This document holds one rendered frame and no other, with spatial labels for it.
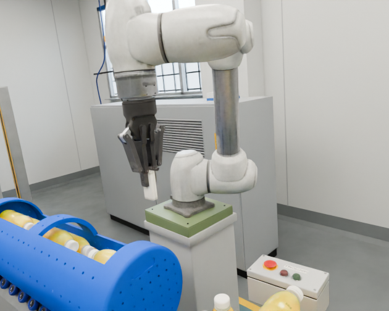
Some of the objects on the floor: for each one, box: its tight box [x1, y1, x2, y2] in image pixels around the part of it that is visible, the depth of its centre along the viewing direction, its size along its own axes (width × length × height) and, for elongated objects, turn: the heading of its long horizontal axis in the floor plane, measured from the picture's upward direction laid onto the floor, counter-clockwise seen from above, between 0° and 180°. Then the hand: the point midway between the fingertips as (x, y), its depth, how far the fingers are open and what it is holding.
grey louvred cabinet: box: [90, 96, 278, 279], centre depth 345 cm, size 54×215×145 cm, turn 67°
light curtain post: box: [0, 86, 33, 204], centre depth 206 cm, size 6×6×170 cm
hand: (149, 185), depth 78 cm, fingers closed
